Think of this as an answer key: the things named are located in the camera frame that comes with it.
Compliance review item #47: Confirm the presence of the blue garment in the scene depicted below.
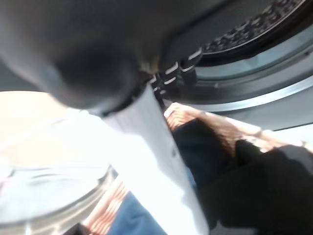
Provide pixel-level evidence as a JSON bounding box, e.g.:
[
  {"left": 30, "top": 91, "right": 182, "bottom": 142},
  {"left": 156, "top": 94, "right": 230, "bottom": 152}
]
[{"left": 107, "top": 190, "right": 172, "bottom": 235}]

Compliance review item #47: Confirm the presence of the round glass washer door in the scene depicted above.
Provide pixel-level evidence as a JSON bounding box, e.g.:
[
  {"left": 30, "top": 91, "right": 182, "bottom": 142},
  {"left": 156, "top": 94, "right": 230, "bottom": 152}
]
[{"left": 0, "top": 90, "right": 118, "bottom": 226}]

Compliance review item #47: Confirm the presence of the dark grey washing machine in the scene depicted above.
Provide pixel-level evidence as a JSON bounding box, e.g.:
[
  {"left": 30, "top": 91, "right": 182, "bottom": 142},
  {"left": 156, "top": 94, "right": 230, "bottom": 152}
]
[{"left": 136, "top": 0, "right": 313, "bottom": 147}]

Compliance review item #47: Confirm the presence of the right five-finger robot hand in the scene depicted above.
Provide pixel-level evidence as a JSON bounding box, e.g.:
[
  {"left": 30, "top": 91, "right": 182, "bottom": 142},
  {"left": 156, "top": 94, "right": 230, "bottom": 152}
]
[{"left": 0, "top": 0, "right": 211, "bottom": 235}]

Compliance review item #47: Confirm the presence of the wicker laundry basket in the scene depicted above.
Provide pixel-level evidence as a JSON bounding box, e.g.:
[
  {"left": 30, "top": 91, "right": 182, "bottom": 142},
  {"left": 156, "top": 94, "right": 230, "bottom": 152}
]
[{"left": 83, "top": 102, "right": 272, "bottom": 228}]

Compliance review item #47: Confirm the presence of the black garment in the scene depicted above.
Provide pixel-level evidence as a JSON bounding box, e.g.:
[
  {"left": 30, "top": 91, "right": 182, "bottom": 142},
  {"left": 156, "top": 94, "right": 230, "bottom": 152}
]
[{"left": 171, "top": 119, "right": 313, "bottom": 235}]

